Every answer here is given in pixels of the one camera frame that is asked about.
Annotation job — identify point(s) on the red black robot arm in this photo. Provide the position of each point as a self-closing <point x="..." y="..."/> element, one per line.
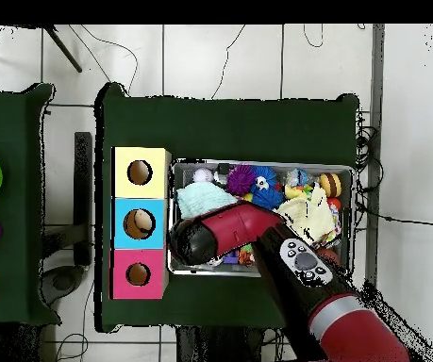
<point x="238" y="226"/>

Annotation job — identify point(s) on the wooden box with three holes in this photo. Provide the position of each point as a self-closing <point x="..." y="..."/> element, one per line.
<point x="140" y="196"/>

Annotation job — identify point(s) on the silver mesh bin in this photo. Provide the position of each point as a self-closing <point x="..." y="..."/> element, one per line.
<point x="348" y="181"/>

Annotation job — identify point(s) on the mint green cloth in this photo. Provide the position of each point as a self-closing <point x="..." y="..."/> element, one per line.
<point x="201" y="200"/>

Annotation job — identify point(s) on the white baseball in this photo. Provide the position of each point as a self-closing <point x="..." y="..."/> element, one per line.
<point x="203" y="175"/>

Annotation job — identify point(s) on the purple spiky ball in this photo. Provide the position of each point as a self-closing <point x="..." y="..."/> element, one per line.
<point x="240" y="180"/>

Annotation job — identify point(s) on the blue spiky ball with eyes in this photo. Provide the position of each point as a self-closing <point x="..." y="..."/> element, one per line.
<point x="267" y="175"/>

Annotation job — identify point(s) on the dark green table cloth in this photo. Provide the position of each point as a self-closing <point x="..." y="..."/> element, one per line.
<point x="12" y="151"/>
<point x="219" y="128"/>

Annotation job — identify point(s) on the yellow plush duck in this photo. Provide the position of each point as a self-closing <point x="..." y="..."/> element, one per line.
<point x="295" y="192"/>

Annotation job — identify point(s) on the crushed clear water bottle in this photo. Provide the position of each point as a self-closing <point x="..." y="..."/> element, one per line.
<point x="297" y="176"/>

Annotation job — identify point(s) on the cream yellow cloth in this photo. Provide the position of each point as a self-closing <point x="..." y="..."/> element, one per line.
<point x="310" y="217"/>

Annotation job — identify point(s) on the yellow brown striped bee toy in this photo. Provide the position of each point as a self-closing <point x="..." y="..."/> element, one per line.
<point x="330" y="184"/>

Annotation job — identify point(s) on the black upright panel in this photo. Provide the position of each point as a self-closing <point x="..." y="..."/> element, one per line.
<point x="83" y="188"/>

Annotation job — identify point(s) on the grey stand base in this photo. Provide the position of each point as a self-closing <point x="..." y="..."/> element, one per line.
<point x="63" y="281"/>

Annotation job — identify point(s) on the black tripod leg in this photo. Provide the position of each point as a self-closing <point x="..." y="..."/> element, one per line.
<point x="63" y="48"/>

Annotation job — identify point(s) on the grey floor rail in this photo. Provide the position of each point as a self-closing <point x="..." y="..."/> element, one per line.
<point x="376" y="75"/>

